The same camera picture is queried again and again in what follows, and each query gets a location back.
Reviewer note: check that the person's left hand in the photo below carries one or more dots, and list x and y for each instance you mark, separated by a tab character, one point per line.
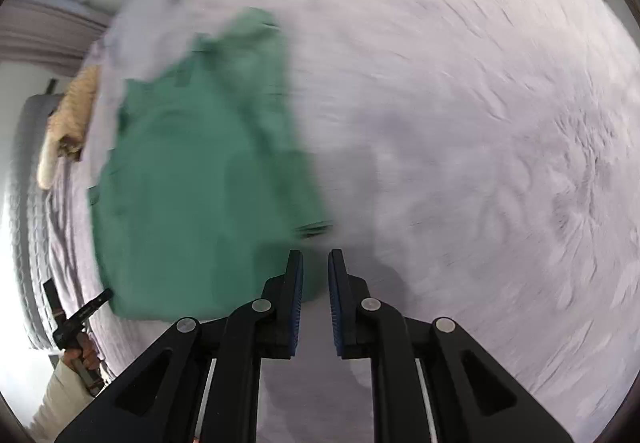
90	353

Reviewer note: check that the grey quilted mattress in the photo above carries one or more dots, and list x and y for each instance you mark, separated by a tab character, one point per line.
25	223

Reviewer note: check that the cream knit cloth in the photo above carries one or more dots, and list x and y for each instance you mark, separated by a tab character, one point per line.
47	168

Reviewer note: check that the lavender bed blanket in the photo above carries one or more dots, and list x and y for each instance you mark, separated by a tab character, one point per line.
450	123

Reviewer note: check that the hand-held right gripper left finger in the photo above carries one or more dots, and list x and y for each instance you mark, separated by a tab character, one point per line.
297	303

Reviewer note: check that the green work jacket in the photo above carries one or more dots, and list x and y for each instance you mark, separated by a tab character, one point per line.
200	198

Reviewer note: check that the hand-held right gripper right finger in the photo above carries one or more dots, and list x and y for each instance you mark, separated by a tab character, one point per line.
335	308

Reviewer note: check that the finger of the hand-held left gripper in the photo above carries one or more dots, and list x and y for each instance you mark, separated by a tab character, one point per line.
53	298
95	302

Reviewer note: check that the beige striped cloth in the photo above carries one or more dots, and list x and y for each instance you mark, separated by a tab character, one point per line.
75	108

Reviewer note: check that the person's left forearm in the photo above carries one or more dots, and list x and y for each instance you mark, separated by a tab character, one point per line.
60	398

